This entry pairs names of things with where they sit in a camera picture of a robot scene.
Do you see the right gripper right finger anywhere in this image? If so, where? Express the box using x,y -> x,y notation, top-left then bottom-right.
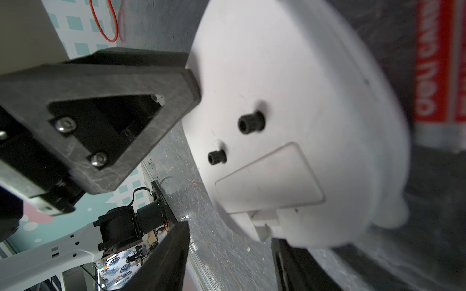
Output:
271,238 -> 342,291

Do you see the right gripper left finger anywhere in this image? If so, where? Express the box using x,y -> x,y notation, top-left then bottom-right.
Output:
122,221 -> 190,291

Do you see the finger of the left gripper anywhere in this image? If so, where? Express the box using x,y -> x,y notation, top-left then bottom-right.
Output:
63,47 -> 189,68
1,64 -> 201,194

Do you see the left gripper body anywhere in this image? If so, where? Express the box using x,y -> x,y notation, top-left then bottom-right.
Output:
1,109 -> 85,215

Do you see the white square alarm clock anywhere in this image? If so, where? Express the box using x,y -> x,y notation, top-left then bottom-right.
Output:
182,1 -> 410,249

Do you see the red battery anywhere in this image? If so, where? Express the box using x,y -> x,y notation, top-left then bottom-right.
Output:
414,1 -> 466,152

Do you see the red cable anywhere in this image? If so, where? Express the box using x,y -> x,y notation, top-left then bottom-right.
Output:
88,0 -> 120,44

